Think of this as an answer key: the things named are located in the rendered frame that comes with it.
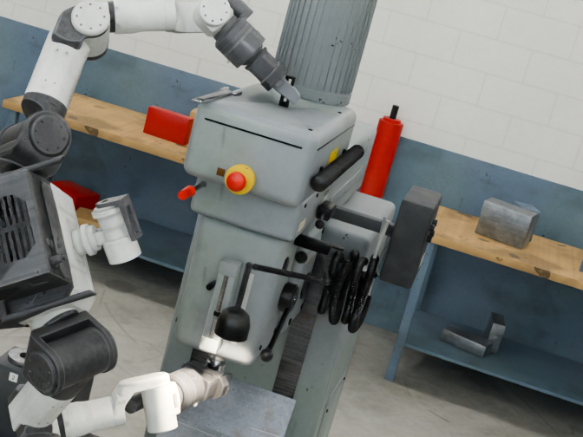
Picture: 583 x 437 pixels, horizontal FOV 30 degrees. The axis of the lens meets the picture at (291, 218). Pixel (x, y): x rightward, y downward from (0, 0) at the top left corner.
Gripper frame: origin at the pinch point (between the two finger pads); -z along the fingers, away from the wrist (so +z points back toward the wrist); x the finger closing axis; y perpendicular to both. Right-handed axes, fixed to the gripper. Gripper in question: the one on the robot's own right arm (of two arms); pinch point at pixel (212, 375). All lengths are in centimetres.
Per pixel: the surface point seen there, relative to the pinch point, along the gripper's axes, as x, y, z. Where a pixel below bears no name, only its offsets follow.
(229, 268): -3.4, -30.6, 12.9
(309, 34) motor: 5, -81, -13
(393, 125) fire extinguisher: 116, -9, -389
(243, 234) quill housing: -2.6, -37.6, 8.9
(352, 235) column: -8, -33, -41
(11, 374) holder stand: 43.9, 14.7, 16.5
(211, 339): -3.4, -13.6, 12.6
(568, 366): -22, 95, -413
